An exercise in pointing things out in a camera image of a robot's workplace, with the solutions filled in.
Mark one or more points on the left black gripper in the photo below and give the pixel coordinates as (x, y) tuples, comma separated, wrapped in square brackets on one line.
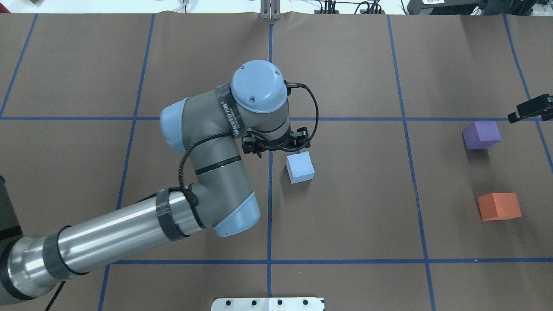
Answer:
[(250, 144)]

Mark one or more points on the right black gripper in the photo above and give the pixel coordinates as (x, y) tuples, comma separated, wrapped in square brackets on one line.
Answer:
[(532, 108)]

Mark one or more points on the light blue foam block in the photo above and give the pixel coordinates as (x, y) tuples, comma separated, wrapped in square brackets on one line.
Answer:
[(300, 167)]

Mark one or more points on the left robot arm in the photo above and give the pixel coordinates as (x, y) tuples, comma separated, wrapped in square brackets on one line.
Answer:
[(249, 115)]

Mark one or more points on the purple foam block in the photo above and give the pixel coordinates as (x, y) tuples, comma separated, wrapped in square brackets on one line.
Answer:
[(481, 135)]

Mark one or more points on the orange foam block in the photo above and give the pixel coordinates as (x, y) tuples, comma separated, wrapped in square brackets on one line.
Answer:
[(499, 206)]

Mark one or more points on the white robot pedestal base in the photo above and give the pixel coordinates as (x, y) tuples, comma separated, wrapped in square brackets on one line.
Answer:
[(269, 304)]

